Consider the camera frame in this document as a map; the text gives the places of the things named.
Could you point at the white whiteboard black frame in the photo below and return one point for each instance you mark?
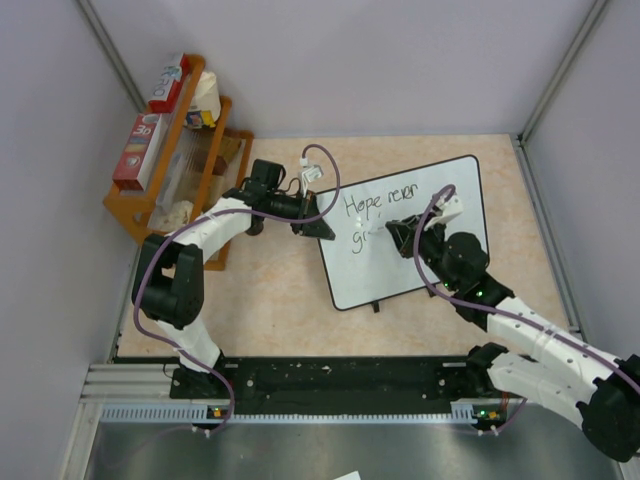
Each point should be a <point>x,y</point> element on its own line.
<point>362,268</point>

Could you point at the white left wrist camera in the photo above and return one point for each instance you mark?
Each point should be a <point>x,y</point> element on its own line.
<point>308,174</point>

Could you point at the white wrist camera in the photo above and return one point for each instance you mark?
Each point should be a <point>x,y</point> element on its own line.
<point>308,174</point>
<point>447,208</point>

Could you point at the upper red white box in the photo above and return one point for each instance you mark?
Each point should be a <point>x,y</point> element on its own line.
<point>167,88</point>

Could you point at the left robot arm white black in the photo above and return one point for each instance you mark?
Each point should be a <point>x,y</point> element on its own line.
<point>168,292</point>

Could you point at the orange wooden shelf rack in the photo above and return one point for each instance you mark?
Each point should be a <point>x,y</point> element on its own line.
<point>183,165</point>

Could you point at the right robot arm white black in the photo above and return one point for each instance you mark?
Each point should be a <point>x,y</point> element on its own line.
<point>596,391</point>

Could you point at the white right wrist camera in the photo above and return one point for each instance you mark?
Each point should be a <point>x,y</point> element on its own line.
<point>447,208</point>

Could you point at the lower red foil box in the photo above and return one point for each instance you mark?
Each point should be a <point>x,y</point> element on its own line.
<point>134,168</point>

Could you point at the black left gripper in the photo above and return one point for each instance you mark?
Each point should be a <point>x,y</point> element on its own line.
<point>312,229</point>

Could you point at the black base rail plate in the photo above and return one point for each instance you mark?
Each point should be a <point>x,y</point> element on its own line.
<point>335,385</point>

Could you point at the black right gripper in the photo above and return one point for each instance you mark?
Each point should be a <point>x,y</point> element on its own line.
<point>405,232</point>

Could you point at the white paper sheet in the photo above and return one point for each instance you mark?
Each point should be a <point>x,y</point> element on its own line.
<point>354,475</point>

